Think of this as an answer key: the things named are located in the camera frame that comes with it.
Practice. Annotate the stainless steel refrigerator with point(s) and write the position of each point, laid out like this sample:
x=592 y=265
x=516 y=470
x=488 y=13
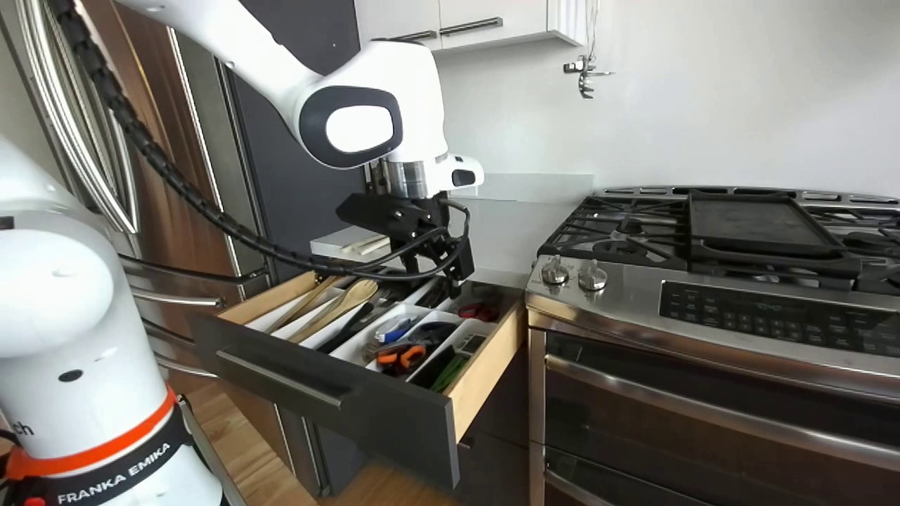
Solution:
x=179 y=188

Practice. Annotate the white block on counter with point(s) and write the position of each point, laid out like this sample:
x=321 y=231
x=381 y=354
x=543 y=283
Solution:
x=349 y=243

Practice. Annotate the green plastic spatula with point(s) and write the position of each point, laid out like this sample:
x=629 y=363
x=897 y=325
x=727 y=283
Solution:
x=450 y=376

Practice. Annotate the white plastic organizer tray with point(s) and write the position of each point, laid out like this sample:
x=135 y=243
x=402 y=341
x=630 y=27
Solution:
x=374 y=332

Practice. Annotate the dark base cabinet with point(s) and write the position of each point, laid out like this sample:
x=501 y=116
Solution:
x=488 y=441

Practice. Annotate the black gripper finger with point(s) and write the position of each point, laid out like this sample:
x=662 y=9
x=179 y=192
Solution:
x=461 y=262
x=429 y=261

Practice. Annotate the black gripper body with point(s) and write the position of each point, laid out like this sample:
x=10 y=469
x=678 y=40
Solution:
x=388 y=216

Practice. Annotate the stainless steel gas stove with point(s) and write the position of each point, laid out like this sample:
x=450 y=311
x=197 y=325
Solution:
x=712 y=376

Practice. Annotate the wooden spatula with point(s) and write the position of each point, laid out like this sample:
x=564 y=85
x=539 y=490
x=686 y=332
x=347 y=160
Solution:
x=298 y=304

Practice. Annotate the orange and black kitchen tool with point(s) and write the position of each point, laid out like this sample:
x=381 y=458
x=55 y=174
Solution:
x=401 y=359

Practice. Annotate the metal wall hook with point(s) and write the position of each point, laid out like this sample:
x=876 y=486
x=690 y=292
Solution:
x=585 y=75

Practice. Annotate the white wall cabinet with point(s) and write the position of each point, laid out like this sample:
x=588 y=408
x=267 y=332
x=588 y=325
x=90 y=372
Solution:
x=467 y=18

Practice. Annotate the wooden spoon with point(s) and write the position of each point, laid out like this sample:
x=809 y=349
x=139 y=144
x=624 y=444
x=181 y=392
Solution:
x=340 y=304

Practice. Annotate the dark drawer with wooden sides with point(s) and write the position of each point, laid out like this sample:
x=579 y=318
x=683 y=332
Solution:
x=374 y=411

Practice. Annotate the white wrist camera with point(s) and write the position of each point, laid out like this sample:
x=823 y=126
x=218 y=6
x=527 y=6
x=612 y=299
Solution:
x=461 y=176

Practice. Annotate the black stove griddle plate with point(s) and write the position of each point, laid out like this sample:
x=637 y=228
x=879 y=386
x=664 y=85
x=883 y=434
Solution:
x=759 y=226

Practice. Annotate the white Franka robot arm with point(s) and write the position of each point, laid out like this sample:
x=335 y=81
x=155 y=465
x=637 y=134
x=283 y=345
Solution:
x=73 y=311

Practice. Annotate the silver stove knob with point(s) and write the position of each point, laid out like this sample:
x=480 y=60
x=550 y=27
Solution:
x=554 y=273
x=592 y=278

